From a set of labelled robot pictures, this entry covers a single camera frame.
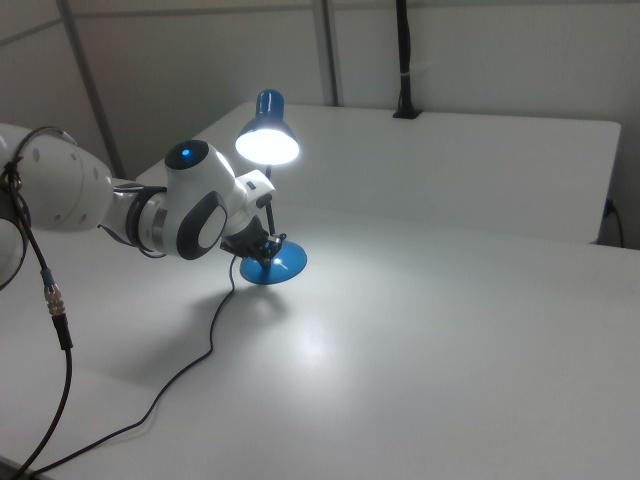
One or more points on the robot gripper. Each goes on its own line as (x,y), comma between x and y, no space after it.
(252,190)

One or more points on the blue gooseneck desk lamp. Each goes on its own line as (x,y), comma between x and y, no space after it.
(272,265)

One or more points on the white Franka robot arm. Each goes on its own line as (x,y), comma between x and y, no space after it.
(65,185)

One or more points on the black clamped pole, white band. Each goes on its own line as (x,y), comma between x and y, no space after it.
(404,50)

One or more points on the grey partition frame post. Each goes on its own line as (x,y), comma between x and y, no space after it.
(330,50)

